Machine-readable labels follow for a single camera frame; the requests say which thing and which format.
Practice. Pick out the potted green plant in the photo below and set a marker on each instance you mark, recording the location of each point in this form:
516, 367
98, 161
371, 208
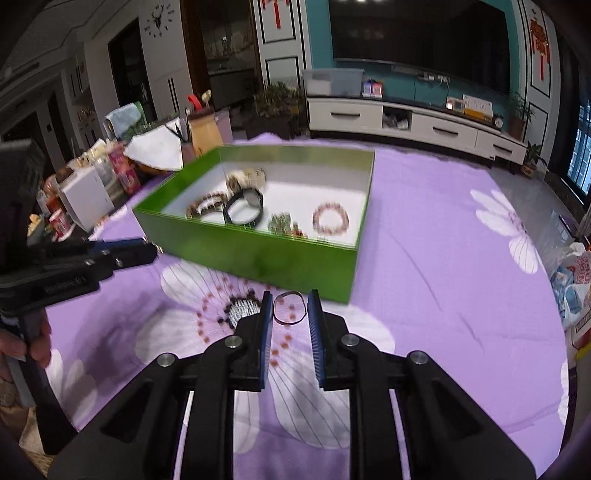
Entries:
279, 110

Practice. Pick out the red snack package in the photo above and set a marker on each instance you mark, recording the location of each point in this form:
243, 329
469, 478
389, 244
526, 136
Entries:
123, 168

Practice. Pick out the plastic shopping bag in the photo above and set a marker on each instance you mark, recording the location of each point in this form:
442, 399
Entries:
570, 283

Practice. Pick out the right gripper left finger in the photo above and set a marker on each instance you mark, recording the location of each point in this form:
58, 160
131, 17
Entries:
174, 419

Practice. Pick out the purple floral tablecloth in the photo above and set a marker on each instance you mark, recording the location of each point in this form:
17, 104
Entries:
444, 266

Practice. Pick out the cream white wristwatch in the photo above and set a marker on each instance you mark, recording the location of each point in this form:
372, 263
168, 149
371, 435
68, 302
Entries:
248, 178

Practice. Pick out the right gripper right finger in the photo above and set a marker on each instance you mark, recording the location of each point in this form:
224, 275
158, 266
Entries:
409, 418

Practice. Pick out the person left hand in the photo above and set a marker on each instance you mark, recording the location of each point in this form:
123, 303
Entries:
38, 348

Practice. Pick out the white paper sheet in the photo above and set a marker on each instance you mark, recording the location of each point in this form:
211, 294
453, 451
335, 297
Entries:
159, 149

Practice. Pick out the black wristwatch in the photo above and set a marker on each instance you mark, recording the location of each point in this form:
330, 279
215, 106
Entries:
245, 208

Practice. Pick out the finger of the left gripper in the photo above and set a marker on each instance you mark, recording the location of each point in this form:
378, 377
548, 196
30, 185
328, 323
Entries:
133, 246
108, 264

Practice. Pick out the green cardboard box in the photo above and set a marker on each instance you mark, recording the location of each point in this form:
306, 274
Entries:
315, 204

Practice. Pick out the wall clock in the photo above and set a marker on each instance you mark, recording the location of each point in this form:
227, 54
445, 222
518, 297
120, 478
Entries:
159, 19

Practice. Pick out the white TV cabinet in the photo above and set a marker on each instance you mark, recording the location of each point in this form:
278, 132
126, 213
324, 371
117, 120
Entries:
408, 122

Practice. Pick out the beige bear bottle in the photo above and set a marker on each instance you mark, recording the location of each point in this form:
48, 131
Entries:
204, 133

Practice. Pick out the clear plastic storage bin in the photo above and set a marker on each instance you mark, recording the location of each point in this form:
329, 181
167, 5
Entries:
335, 82

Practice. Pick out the black television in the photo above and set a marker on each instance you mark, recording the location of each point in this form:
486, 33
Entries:
467, 40

